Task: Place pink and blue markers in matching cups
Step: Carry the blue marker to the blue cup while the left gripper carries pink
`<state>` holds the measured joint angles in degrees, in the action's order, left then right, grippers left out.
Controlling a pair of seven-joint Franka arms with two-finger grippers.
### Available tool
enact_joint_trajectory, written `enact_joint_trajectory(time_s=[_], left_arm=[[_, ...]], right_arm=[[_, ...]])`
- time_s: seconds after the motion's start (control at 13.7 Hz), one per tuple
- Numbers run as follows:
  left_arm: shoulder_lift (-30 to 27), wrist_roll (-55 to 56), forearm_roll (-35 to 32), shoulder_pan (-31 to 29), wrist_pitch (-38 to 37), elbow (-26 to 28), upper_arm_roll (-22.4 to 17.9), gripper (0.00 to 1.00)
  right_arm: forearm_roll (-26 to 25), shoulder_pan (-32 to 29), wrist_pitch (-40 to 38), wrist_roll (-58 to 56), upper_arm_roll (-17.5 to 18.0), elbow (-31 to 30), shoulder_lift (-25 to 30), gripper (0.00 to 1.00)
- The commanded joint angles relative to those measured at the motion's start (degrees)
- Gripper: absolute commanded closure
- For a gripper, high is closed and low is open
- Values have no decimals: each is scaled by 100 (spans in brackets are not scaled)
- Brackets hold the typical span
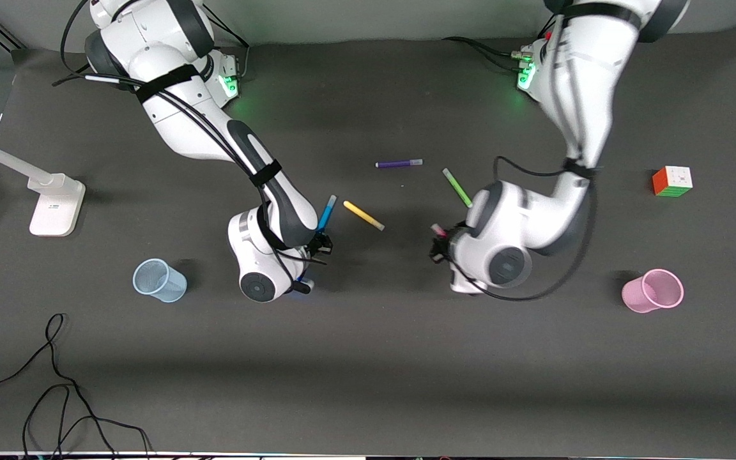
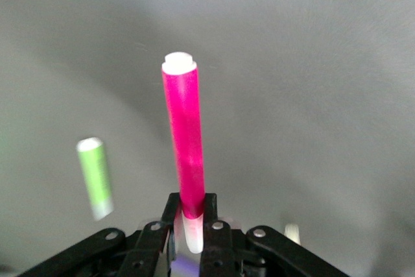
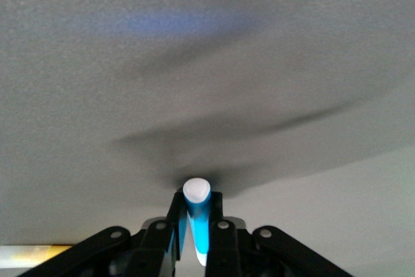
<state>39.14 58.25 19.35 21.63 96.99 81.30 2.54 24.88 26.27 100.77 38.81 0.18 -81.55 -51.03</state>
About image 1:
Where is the blue marker with clear cap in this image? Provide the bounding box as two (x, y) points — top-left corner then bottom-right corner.
(317, 195), (338, 232)

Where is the yellow marker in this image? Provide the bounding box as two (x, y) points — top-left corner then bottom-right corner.
(343, 201), (385, 231)

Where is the green marker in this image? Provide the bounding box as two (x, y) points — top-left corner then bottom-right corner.
(442, 168), (473, 209)

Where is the light blue plastic cup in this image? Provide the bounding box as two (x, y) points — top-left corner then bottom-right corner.
(133, 259), (188, 303)

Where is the pink plastic cup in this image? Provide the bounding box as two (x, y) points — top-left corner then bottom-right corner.
(622, 269), (684, 314)

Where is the multicoloured puzzle cube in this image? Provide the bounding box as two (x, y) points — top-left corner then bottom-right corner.
(652, 166), (693, 197)

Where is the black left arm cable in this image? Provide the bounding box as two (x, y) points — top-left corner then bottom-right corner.
(451, 157), (599, 302)

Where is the black right base cable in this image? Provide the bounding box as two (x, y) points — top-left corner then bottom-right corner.
(205, 11), (251, 82)

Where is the black base cable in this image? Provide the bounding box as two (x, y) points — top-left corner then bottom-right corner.
(441, 36), (532, 72)
(205, 11), (251, 82)

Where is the black left base cable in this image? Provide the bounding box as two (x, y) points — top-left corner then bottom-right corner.
(441, 36), (532, 72)

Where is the long black looped cable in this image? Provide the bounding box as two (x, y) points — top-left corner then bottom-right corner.
(0, 313), (153, 460)

